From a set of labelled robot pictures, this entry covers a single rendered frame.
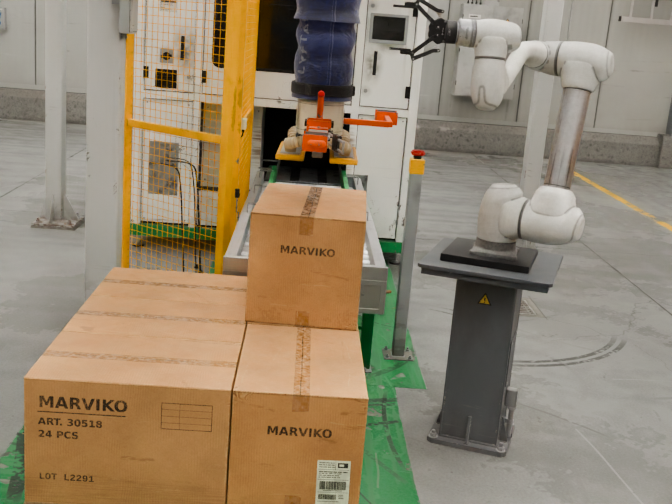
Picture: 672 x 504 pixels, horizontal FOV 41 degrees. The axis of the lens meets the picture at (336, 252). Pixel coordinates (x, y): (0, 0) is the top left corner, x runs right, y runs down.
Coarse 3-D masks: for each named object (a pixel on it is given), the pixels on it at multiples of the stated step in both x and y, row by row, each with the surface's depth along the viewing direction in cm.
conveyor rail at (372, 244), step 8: (360, 184) 585; (368, 208) 510; (368, 216) 489; (368, 224) 469; (368, 232) 451; (368, 240) 437; (376, 240) 436; (368, 248) 434; (376, 248) 420; (376, 256) 405; (376, 264) 392; (384, 264) 393
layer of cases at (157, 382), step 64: (128, 320) 312; (192, 320) 317; (64, 384) 259; (128, 384) 260; (192, 384) 263; (256, 384) 266; (320, 384) 270; (64, 448) 264; (128, 448) 265; (192, 448) 265; (256, 448) 266; (320, 448) 266
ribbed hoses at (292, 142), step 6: (294, 126) 346; (288, 132) 344; (294, 132) 342; (342, 132) 345; (348, 132) 347; (288, 138) 313; (294, 138) 312; (300, 138) 312; (330, 138) 312; (342, 138) 342; (348, 138) 343; (288, 144) 313; (294, 144) 312; (300, 144) 312; (348, 144) 314; (288, 150) 318; (294, 150) 318; (348, 150) 314
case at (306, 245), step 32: (288, 192) 350; (320, 192) 356; (352, 192) 361; (256, 224) 311; (288, 224) 311; (320, 224) 311; (352, 224) 310; (256, 256) 314; (288, 256) 314; (320, 256) 313; (352, 256) 313; (256, 288) 317; (288, 288) 317; (320, 288) 316; (352, 288) 316; (256, 320) 320; (288, 320) 319; (320, 320) 319; (352, 320) 319
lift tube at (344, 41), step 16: (304, 32) 315; (320, 32) 312; (336, 32) 313; (352, 32) 318; (304, 48) 316; (320, 48) 313; (336, 48) 313; (352, 48) 319; (304, 64) 317; (320, 64) 314; (336, 64) 315; (352, 64) 323; (304, 80) 317; (320, 80) 315; (336, 80) 316; (304, 96) 318
